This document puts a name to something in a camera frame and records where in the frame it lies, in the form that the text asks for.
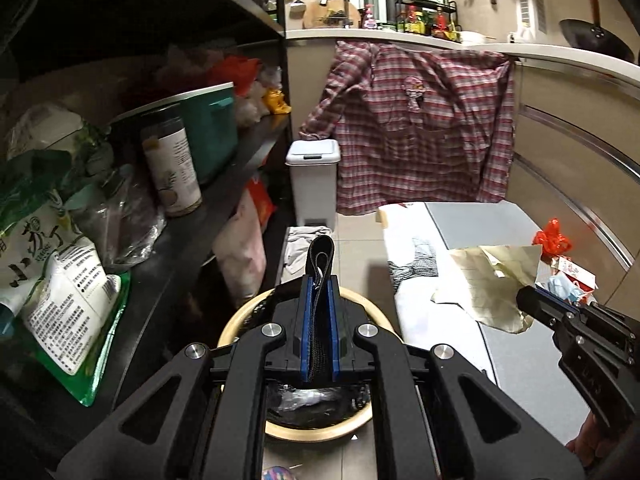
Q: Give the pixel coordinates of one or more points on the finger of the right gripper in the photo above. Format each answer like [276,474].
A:
[544,307]

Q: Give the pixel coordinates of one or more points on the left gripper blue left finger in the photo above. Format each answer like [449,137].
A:
[302,342]

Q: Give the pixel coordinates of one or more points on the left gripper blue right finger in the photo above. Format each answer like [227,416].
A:
[336,339]

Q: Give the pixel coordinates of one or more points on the white milk carton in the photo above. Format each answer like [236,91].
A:
[570,282]

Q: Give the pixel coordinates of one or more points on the orange plastic bag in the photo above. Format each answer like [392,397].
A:
[552,241]

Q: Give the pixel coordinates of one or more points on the beige paper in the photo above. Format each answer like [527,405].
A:
[484,281]

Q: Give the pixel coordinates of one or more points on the white lidded trash can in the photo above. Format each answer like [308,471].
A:
[313,169]

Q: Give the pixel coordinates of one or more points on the black trash bag liner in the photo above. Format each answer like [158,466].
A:
[307,409]

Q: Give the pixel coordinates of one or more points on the yellow round trash bin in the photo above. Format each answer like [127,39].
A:
[247,316]

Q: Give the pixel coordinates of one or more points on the person's right hand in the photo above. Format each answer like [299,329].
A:
[592,442]

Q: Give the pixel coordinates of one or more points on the white rag on floor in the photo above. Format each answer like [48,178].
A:
[296,248]

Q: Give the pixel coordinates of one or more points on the pink white sack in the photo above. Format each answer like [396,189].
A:
[240,252]

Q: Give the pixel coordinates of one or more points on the orange rice bag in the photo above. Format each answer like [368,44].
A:
[264,206]

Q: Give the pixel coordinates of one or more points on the grey checked cloth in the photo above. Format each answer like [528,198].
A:
[422,265]

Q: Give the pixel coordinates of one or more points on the red plaid shirt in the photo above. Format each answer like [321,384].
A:
[416,126]

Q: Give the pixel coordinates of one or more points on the yellow bag on shelf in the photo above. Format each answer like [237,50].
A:
[274,100]

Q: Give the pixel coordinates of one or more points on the colourful slipper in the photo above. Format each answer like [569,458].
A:
[278,473]

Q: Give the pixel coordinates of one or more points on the clear plastic bag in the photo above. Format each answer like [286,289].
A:
[119,217]

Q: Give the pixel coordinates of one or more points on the teal plastic storage box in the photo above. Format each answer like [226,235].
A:
[207,114]

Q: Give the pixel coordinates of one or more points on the white labelled jar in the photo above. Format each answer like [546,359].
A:
[167,150]

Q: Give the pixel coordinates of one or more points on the red bag on shelf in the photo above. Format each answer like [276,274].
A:
[238,69]

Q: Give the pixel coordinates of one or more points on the black metal shelf rack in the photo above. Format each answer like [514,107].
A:
[102,58]

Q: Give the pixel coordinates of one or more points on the green white food bag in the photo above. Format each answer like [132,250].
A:
[56,297]

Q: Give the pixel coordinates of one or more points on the pink soap bottle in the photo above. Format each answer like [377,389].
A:
[368,20]

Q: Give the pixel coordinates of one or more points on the wooden cutting board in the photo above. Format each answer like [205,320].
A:
[335,14]

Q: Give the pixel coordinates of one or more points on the black wok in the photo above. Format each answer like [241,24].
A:
[591,36]

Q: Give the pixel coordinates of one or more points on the chrome faucet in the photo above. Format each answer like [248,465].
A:
[344,17]

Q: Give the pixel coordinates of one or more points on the black spice rack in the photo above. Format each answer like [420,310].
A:
[429,18]

